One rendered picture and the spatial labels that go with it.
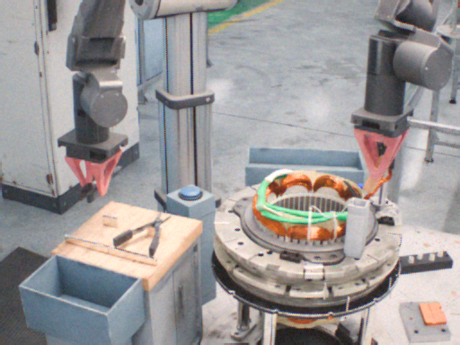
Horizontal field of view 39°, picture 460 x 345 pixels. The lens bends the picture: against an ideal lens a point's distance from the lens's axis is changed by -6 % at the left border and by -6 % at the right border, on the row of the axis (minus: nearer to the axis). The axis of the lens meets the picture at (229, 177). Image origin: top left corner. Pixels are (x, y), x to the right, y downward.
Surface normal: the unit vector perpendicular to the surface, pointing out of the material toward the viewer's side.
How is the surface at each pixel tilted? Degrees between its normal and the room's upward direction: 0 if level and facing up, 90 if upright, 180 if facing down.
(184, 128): 90
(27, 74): 90
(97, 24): 117
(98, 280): 90
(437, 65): 86
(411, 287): 0
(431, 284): 0
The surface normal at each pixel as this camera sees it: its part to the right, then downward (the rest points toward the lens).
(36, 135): -0.45, 0.39
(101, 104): 0.47, 0.40
